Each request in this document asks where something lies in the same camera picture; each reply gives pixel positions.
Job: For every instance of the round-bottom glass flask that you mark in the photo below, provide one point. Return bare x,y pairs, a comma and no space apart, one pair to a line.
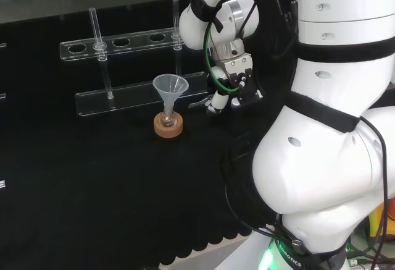
168,122

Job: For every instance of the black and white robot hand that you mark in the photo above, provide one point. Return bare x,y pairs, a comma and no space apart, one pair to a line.
240,81

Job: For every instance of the clear funnel stand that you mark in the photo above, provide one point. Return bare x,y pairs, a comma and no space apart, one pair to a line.
123,98

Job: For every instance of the yellow stop button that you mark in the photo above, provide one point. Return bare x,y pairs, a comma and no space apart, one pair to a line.
377,220

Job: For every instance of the translucent plastic funnel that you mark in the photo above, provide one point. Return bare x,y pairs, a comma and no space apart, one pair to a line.
170,86

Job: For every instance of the black bench cloth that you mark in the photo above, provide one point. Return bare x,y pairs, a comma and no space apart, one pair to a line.
92,189

